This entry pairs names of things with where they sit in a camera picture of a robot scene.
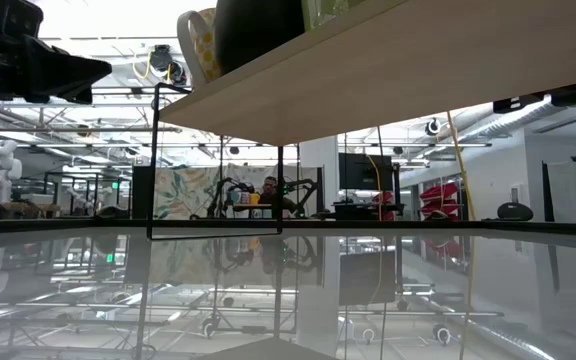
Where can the red storage bins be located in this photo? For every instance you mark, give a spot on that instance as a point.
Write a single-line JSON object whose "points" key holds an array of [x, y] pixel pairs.
{"points": [[440, 200]]}

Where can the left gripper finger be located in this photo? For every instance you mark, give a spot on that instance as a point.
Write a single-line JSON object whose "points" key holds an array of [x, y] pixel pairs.
{"points": [[63, 72]]}

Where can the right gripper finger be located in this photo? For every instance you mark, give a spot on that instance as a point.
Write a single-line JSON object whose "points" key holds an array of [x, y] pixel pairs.
{"points": [[518, 103]]}

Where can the black dome-shaped object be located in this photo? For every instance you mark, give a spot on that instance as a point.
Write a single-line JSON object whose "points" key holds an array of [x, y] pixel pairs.
{"points": [[514, 211]]}

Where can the black background robot arm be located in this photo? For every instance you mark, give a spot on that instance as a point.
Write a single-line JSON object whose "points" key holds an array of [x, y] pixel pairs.
{"points": [[220, 192], [304, 189]]}

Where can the black tall cabinet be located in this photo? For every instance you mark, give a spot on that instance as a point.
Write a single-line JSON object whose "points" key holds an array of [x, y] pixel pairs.
{"points": [[141, 192]]}

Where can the olive-cream glazed mug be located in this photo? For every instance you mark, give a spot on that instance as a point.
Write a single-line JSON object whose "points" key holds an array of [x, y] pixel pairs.
{"points": [[333, 12]]}

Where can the yellow checkered white mug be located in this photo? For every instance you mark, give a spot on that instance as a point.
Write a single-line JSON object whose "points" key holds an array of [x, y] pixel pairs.
{"points": [[203, 50]]}

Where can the white robot figure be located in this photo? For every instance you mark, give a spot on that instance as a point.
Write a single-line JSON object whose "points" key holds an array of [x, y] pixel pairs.
{"points": [[0, 170]]}

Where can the person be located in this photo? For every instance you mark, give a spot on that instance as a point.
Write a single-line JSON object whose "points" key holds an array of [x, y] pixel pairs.
{"points": [[273, 197]]}

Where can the floral patterned panel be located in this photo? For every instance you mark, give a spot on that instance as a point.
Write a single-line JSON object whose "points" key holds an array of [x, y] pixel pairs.
{"points": [[183, 192]]}

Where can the round black ceiling camera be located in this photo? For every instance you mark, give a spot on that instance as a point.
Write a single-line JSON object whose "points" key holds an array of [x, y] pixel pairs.
{"points": [[433, 126]]}

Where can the wooden background table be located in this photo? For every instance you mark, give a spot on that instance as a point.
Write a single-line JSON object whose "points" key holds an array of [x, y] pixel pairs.
{"points": [[23, 206]]}

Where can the black aluminium table frame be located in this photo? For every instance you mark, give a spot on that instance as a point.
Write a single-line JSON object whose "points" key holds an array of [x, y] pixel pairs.
{"points": [[68, 226]]}

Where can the black monitor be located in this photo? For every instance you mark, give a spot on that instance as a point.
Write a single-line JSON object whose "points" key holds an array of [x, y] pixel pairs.
{"points": [[365, 171]]}

